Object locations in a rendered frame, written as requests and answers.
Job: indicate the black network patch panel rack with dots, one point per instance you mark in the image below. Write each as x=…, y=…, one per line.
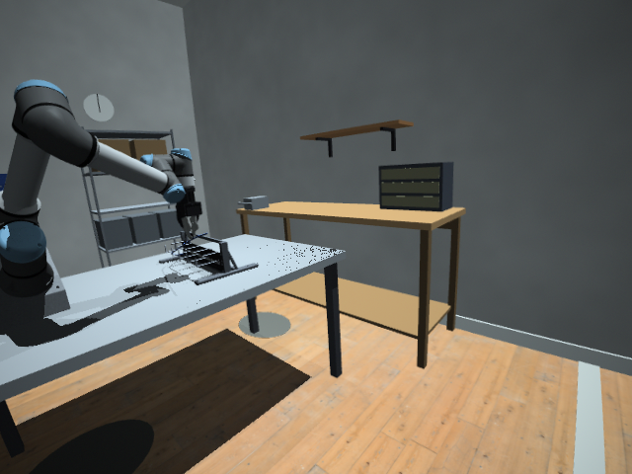
x=217, y=261

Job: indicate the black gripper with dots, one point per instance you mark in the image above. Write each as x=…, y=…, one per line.
x=193, y=209

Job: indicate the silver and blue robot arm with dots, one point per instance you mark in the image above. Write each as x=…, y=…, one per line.
x=45, y=126

